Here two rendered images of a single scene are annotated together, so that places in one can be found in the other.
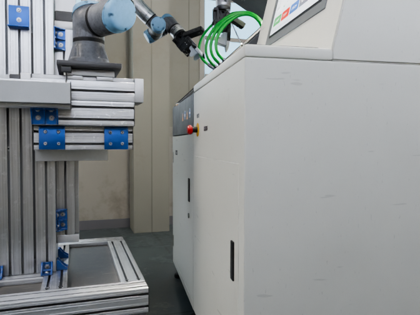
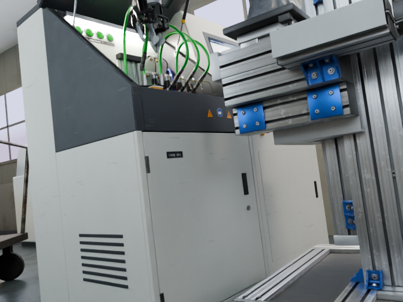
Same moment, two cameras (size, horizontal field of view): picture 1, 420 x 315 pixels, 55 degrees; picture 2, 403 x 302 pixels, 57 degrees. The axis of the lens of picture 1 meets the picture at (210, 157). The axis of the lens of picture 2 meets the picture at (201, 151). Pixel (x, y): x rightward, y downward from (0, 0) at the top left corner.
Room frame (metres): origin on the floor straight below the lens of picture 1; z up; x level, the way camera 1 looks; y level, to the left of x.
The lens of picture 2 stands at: (2.90, 1.36, 0.60)
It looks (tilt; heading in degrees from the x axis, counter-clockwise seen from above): 4 degrees up; 233
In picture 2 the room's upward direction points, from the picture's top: 7 degrees counter-clockwise
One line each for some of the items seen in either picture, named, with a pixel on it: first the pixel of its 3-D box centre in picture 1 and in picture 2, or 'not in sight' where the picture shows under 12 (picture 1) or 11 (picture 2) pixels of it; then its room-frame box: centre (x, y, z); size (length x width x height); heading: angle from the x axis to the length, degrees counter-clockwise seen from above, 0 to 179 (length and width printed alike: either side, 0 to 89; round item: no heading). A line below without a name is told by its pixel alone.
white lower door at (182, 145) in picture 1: (182, 205); (211, 215); (1.97, 0.13, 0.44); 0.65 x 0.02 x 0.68; 12
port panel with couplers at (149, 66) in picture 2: not in sight; (153, 75); (1.84, -0.42, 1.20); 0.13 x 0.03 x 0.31; 12
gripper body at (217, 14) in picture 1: (222, 20); (156, 18); (2.01, -0.06, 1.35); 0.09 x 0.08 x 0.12; 102
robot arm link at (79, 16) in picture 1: (89, 22); not in sight; (1.55, 0.45, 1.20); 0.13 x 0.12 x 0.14; 52
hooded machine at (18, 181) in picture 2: not in sight; (45, 192); (1.67, -3.83, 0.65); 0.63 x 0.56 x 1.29; 108
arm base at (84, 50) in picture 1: (89, 53); not in sight; (1.55, 0.46, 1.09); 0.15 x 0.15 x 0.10
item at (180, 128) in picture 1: (185, 118); (197, 113); (1.98, 0.12, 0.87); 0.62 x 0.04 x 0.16; 12
